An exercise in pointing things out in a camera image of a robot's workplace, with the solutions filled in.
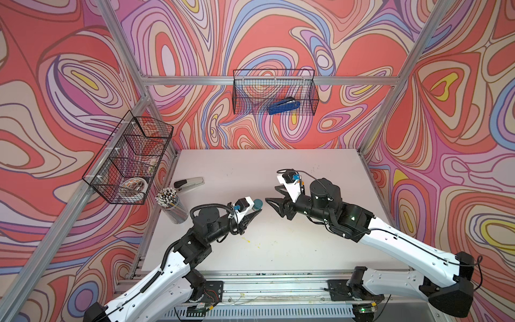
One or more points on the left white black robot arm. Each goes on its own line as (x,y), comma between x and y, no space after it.
(176,280)

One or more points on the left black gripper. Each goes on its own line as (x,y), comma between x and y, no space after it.
(243,225)

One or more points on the grey stapler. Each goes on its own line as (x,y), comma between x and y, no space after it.
(188,184)

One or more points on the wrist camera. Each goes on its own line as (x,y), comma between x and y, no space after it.
(242,207)
(291,180)

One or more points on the back black wire basket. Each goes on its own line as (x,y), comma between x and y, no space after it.
(256,89)

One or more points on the cup of pencils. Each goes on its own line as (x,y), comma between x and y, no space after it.
(171,204)

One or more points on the teal jar lid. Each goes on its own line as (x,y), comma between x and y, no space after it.
(257,204)

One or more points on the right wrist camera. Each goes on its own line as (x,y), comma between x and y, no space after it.
(291,180)

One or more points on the black wire basket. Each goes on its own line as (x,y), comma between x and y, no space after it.
(135,148)
(256,89)

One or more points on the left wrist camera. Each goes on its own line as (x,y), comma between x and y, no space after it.
(242,207)

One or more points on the left black wire basket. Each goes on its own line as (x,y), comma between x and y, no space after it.
(135,148)

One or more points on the teal paint jar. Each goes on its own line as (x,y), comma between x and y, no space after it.
(256,209)

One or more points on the blue stapler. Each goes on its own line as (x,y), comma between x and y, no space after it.
(284,105)

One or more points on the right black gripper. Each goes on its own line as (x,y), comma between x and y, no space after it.
(284,204)

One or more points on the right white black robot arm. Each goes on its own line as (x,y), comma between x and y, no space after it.
(442,279)

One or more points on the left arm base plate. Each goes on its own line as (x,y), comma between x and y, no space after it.
(208,292)

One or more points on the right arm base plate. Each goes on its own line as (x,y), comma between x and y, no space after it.
(343,290)

